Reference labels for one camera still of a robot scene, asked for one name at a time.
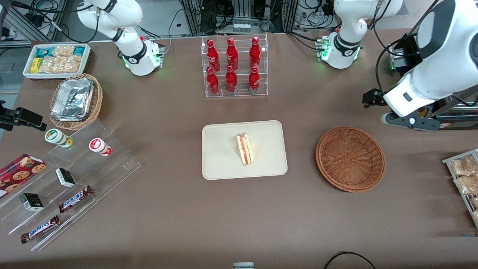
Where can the Snickers chocolate bar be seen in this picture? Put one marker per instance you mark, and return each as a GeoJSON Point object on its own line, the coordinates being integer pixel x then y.
{"type": "Point", "coordinates": [74, 199]}
{"type": "Point", "coordinates": [40, 229]}

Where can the light wicker basket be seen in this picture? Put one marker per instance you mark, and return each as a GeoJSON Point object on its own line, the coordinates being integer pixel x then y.
{"type": "Point", "coordinates": [98, 101]}

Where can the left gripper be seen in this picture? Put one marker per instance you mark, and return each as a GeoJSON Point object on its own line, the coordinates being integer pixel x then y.
{"type": "Point", "coordinates": [373, 97]}

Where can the black hot food machine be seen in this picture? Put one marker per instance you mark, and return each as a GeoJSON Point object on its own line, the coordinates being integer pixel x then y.
{"type": "Point", "coordinates": [410, 43]}

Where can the red cola bottle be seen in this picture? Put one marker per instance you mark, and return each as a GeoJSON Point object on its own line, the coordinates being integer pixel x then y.
{"type": "Point", "coordinates": [212, 83]}
{"type": "Point", "coordinates": [212, 56]}
{"type": "Point", "coordinates": [254, 80]}
{"type": "Point", "coordinates": [255, 54]}
{"type": "Point", "coordinates": [231, 81]}
{"type": "Point", "coordinates": [232, 55]}

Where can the triangular sandwich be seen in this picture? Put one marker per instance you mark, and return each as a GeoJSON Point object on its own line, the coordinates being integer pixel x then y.
{"type": "Point", "coordinates": [244, 149]}

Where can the yellow snack pack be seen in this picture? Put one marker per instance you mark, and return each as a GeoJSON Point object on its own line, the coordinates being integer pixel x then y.
{"type": "Point", "coordinates": [35, 65]}

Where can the silver foil container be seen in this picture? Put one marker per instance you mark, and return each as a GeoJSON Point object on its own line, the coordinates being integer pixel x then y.
{"type": "Point", "coordinates": [73, 99]}

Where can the teal snack pack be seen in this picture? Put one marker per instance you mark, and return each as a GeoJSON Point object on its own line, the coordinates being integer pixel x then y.
{"type": "Point", "coordinates": [44, 52]}
{"type": "Point", "coordinates": [79, 50]}

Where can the clear cracker pack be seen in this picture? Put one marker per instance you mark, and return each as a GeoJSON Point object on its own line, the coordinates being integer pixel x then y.
{"type": "Point", "coordinates": [63, 50]}
{"type": "Point", "coordinates": [61, 64]}

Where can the clear acrylic bottle rack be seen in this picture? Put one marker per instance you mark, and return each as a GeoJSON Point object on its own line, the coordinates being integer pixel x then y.
{"type": "Point", "coordinates": [241, 91]}

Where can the green lid cup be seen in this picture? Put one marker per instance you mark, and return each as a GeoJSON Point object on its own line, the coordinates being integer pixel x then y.
{"type": "Point", "coordinates": [56, 136]}

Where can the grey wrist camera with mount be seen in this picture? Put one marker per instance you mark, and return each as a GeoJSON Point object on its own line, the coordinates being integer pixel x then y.
{"type": "Point", "coordinates": [410, 121]}

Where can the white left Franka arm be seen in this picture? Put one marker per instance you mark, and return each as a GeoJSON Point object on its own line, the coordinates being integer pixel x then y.
{"type": "Point", "coordinates": [351, 22]}

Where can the round brown wicker basket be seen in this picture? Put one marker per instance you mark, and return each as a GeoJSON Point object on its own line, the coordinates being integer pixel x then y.
{"type": "Point", "coordinates": [349, 158]}

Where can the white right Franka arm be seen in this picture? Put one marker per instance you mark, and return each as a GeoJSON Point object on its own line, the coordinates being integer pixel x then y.
{"type": "Point", "coordinates": [115, 18]}

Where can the clear fried snack pack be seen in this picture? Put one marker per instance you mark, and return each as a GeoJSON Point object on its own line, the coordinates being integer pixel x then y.
{"type": "Point", "coordinates": [475, 216]}
{"type": "Point", "coordinates": [466, 185]}
{"type": "Point", "coordinates": [465, 166]}
{"type": "Point", "coordinates": [475, 202]}

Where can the clear acrylic stepped display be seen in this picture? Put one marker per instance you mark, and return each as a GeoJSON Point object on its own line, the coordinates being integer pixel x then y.
{"type": "Point", "coordinates": [112, 168]}

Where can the small black box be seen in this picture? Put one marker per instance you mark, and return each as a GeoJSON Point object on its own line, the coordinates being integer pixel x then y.
{"type": "Point", "coordinates": [65, 177]}
{"type": "Point", "coordinates": [31, 201]}

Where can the red lid cup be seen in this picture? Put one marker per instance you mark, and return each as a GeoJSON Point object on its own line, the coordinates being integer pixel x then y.
{"type": "Point", "coordinates": [98, 145]}

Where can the white power strip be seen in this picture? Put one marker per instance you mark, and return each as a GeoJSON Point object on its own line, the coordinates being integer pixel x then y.
{"type": "Point", "coordinates": [241, 27]}

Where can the beige plastic tray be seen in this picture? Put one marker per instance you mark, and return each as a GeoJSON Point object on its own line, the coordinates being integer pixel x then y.
{"type": "Point", "coordinates": [220, 149]}

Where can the small grey device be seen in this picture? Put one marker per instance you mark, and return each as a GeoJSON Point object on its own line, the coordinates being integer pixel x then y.
{"type": "Point", "coordinates": [243, 265]}

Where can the red cookie box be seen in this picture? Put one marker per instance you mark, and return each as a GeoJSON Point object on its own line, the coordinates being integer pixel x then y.
{"type": "Point", "coordinates": [18, 173]}

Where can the white rectangular snack bin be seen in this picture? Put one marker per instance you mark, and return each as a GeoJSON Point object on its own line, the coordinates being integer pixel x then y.
{"type": "Point", "coordinates": [86, 61]}

